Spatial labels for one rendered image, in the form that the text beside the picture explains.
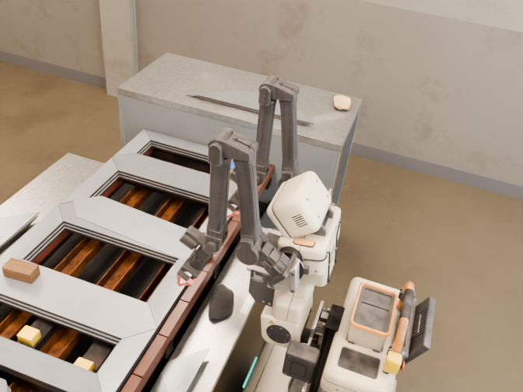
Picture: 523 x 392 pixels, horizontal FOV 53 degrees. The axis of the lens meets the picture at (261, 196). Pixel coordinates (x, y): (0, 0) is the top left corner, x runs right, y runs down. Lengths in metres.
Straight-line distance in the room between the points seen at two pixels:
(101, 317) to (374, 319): 1.01
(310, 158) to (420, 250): 1.39
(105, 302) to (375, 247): 2.19
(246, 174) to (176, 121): 1.50
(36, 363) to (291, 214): 0.98
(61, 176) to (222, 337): 1.27
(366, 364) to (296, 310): 0.31
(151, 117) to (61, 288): 1.27
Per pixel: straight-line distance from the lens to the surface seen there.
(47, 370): 1.94
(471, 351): 3.37
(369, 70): 4.38
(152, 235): 2.34
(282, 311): 2.05
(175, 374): 2.03
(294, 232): 1.78
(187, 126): 2.98
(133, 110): 3.12
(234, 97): 2.98
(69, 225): 2.46
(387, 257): 3.72
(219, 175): 1.58
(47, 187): 2.86
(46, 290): 2.18
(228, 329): 2.21
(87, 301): 2.11
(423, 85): 4.37
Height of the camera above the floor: 2.40
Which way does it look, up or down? 37 degrees down
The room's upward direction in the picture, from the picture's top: 7 degrees clockwise
